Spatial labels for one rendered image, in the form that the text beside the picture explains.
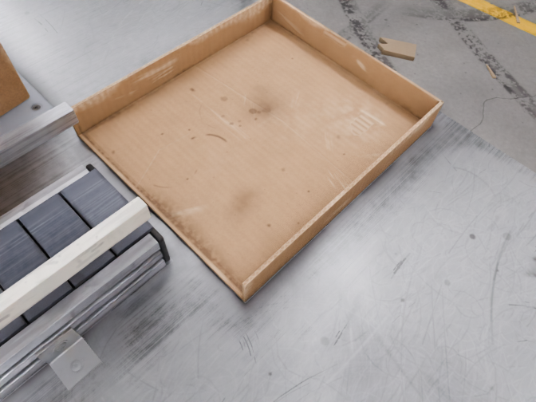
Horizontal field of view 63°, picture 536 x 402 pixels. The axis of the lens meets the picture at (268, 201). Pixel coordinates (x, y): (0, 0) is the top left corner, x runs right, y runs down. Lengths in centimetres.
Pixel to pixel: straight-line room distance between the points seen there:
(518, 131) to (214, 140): 155
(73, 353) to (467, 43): 202
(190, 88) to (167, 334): 29
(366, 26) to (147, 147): 171
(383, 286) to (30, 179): 36
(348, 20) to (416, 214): 171
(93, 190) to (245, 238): 14
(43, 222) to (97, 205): 4
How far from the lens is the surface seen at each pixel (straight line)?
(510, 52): 224
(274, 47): 60
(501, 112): 195
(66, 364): 41
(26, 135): 35
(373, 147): 50
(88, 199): 41
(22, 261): 40
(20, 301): 35
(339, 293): 41
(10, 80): 53
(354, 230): 44
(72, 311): 37
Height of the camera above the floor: 121
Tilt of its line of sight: 58 degrees down
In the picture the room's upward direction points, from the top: 6 degrees clockwise
